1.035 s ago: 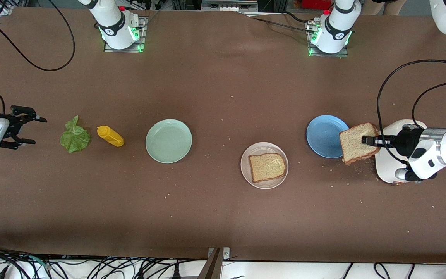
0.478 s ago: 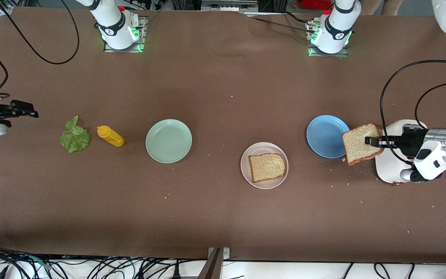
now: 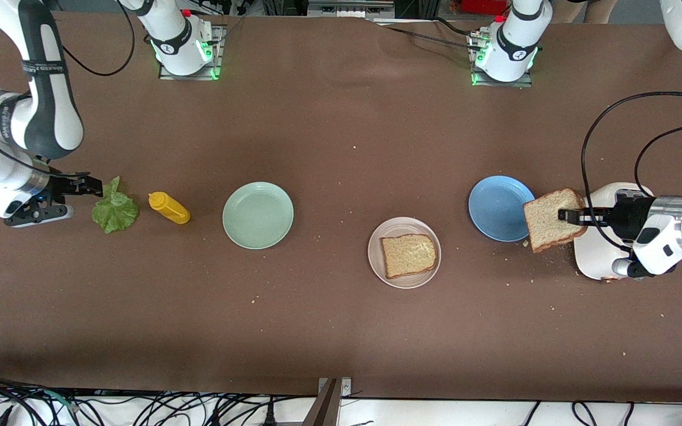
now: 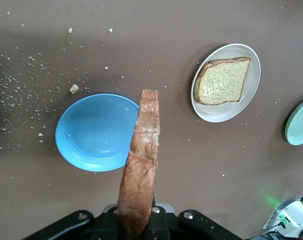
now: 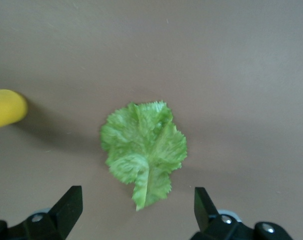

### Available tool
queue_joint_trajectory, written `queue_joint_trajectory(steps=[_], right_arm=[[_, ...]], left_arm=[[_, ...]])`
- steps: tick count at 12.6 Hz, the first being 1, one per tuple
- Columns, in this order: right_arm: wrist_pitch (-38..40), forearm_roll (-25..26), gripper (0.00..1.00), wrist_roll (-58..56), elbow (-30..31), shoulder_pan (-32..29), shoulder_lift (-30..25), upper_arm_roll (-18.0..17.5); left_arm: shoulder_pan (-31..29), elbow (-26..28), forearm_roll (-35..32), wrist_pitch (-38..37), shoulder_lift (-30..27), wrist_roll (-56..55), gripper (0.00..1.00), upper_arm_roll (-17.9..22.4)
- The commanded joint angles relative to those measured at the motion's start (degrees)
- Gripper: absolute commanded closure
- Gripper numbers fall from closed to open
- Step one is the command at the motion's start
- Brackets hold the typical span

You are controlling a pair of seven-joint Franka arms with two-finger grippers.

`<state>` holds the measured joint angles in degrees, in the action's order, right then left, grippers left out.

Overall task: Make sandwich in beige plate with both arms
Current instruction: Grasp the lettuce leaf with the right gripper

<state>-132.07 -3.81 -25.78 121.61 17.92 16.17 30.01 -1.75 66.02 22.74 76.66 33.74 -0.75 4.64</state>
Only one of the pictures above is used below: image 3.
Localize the white two-slot toaster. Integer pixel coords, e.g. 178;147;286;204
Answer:
574;182;657;282

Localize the blue round plate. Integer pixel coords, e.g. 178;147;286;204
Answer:
468;175;539;243

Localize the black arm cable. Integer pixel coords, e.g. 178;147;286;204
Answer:
0;0;136;177
580;91;682;254

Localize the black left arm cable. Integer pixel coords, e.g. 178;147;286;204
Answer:
580;91;682;254

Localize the green lettuce leaf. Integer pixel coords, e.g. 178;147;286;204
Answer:
91;176;140;234

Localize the black floor cable tangle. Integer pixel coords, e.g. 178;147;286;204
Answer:
0;372;318;426

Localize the beige round plate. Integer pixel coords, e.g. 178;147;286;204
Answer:
368;217;442;289

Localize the black cable on table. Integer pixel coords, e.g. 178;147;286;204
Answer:
371;17;484;51

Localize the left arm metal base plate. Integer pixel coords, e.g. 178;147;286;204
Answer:
470;30;534;88

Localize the brown toast bread slice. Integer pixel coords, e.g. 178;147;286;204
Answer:
523;188;588;254
380;234;438;279

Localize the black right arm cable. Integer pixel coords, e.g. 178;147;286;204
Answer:
0;0;136;177

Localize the grey metal equipment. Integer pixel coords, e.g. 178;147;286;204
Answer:
307;0;396;18

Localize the metal table clamp bracket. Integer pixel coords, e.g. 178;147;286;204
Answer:
317;377;353;398

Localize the green round plate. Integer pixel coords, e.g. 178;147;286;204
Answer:
223;181;295;250

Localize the yellow mustard squeeze bottle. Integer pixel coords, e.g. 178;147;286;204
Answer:
148;192;191;225

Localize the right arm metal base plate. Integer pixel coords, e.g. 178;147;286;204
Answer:
159;24;224;81

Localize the person bare leg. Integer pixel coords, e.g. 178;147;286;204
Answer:
554;0;619;24

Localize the red box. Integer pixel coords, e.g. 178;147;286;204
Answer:
451;0;509;15

